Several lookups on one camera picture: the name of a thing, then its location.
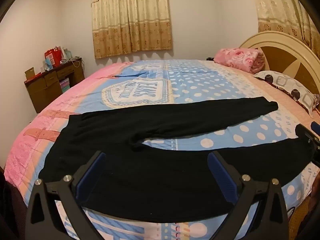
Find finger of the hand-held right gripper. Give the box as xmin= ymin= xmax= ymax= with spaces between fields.
xmin=295 ymin=121 xmax=320 ymax=167

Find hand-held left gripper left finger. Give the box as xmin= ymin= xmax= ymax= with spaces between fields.
xmin=25 ymin=151 xmax=107 ymax=240

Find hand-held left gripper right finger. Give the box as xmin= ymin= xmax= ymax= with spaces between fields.
xmin=207 ymin=151 xmax=297 ymax=240

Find black pants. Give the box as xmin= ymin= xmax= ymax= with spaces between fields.
xmin=39 ymin=96 xmax=317 ymax=223

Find patterned grey white pillow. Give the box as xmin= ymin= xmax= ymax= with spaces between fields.
xmin=254 ymin=70 xmax=317 ymax=117

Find cream and brown headboard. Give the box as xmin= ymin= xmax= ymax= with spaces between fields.
xmin=239 ymin=31 xmax=320 ymax=100

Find bed with colourful sheet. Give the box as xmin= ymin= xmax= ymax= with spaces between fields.
xmin=4 ymin=59 xmax=320 ymax=240

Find stack of pastel boxes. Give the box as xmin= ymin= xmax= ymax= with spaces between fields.
xmin=59 ymin=78 xmax=70 ymax=92

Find brown wooden desk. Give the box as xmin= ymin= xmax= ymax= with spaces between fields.
xmin=24 ymin=60 xmax=85 ymax=114

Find folded pink floral blanket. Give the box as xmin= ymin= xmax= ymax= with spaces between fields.
xmin=215 ymin=48 xmax=265 ymax=75

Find red gift bag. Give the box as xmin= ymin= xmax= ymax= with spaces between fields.
xmin=44 ymin=46 xmax=62 ymax=67

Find beige patterned window curtain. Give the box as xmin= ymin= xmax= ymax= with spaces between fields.
xmin=91 ymin=0 xmax=173 ymax=60

